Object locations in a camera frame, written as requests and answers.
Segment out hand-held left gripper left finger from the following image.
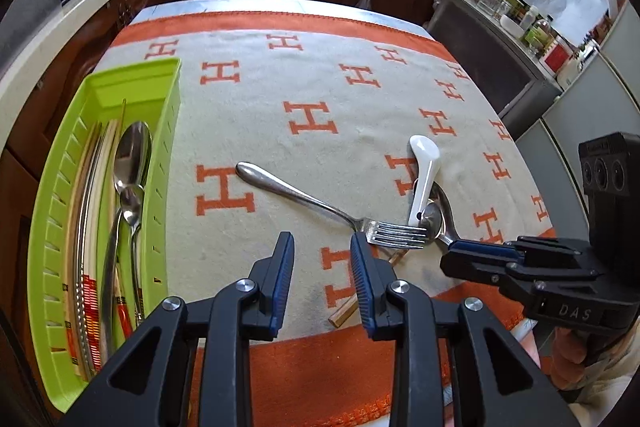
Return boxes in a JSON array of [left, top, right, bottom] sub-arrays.
[[60, 231, 296, 427]]

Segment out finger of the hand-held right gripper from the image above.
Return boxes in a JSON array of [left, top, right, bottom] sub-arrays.
[[449, 239, 524, 261], [439, 251, 509, 289]]

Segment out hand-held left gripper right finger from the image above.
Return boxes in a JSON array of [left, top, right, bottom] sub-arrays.
[[350, 232, 581, 427]]

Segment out plain wooden chopstick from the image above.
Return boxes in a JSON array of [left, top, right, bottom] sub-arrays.
[[327, 252, 407, 327]]

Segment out large metal spoon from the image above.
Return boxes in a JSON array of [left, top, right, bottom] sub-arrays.
[[100, 121, 154, 360], [429, 181, 463, 255]]

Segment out small metal spoon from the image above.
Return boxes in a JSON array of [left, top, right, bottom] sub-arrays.
[[119, 186, 147, 328], [419, 202, 445, 235]]

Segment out metal fork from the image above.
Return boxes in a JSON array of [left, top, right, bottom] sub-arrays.
[[235, 161, 430, 250]]

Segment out white ceramic spoon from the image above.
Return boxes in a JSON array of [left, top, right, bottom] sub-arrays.
[[407, 135, 441, 228]]

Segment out green plastic utensil tray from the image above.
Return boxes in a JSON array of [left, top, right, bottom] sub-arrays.
[[27, 57, 183, 414]]

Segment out metal chopstick ribbed end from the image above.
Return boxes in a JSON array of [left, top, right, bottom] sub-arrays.
[[72, 123, 103, 380]]

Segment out chopsticks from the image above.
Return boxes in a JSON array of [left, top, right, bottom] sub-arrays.
[[62, 122, 101, 375]]

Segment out person's right hand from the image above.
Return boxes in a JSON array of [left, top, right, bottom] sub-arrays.
[[550, 327, 593, 390]]

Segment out grey cabinet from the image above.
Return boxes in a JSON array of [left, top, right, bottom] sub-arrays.
[[515, 2, 640, 240]]

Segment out dark built-in appliance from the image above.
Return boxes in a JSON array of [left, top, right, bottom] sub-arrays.
[[425, 0, 564, 118]]

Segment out red box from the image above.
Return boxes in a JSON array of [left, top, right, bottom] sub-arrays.
[[542, 39, 574, 74]]

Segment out orange and cream printed blanket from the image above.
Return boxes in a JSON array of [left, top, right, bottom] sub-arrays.
[[95, 9, 558, 427]]

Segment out green bottle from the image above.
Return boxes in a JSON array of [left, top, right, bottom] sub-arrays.
[[520, 7, 557, 54]]

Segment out white paper towel roll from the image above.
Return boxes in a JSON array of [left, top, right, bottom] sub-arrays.
[[602, 0, 622, 34]]

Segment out stainless steel panel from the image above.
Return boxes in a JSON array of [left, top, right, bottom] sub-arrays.
[[0, 0, 62, 75]]

